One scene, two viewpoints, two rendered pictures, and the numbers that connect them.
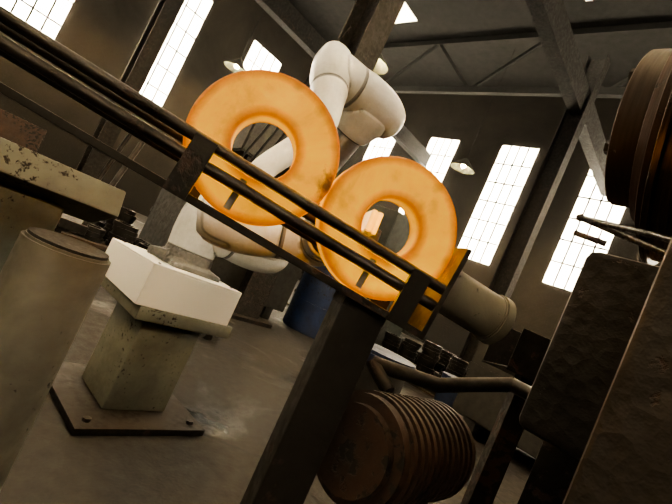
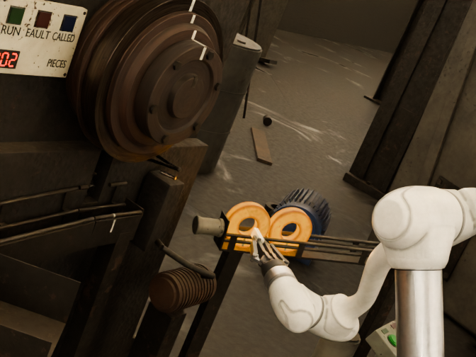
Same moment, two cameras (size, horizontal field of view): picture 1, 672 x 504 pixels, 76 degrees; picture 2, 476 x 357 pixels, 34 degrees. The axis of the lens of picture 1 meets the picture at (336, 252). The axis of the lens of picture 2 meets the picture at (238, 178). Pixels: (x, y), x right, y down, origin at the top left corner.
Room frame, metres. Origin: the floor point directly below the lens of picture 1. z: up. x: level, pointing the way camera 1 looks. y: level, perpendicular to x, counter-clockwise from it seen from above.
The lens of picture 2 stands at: (2.72, -0.69, 1.58)
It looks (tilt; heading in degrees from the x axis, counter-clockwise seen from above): 18 degrees down; 166
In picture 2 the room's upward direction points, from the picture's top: 23 degrees clockwise
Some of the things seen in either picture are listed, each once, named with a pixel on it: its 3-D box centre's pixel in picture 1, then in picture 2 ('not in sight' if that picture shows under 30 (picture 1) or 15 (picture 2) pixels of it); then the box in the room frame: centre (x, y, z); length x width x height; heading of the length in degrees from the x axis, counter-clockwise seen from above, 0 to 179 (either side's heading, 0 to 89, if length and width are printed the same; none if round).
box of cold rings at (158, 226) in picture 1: (224, 249); not in sight; (4.15, 0.97, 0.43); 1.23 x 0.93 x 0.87; 135
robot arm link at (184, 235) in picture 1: (208, 221); not in sight; (1.41, 0.42, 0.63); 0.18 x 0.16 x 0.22; 123
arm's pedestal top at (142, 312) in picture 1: (165, 304); not in sight; (1.40, 0.43, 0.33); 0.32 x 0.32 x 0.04; 48
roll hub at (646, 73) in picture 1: (646, 132); (180, 93); (0.78, -0.43, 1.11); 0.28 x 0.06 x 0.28; 137
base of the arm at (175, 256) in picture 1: (181, 257); not in sight; (1.39, 0.44, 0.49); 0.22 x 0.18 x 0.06; 140
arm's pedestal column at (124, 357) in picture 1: (141, 355); not in sight; (1.40, 0.43, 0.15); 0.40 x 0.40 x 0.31; 48
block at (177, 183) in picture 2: (603, 357); (153, 210); (0.53, -0.35, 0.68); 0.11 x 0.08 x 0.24; 47
